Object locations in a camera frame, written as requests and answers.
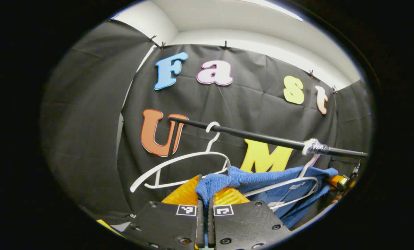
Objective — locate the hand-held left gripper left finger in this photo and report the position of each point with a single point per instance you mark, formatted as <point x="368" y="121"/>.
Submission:
<point x="200" y="225"/>

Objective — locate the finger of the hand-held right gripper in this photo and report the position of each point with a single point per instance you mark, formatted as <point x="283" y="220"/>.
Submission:
<point x="335" y="181"/>

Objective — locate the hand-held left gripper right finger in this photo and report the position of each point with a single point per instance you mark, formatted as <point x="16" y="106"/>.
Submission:
<point x="210" y="225"/>

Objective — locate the white plastic hanger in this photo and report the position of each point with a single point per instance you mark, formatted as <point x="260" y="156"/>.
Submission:
<point x="290" y="182"/>
<point x="179" y="159"/>

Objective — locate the blue shirt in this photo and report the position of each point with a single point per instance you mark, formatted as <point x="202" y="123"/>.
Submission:
<point x="248" y="178"/>

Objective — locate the black clothes rack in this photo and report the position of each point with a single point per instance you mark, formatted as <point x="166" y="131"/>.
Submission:
<point x="255" y="136"/>

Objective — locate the silver tape wrap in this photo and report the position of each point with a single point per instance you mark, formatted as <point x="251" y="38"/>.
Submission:
<point x="314" y="147"/>

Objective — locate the black backdrop cloth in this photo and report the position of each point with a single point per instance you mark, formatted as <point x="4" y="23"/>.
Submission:
<point x="228" y="111"/>

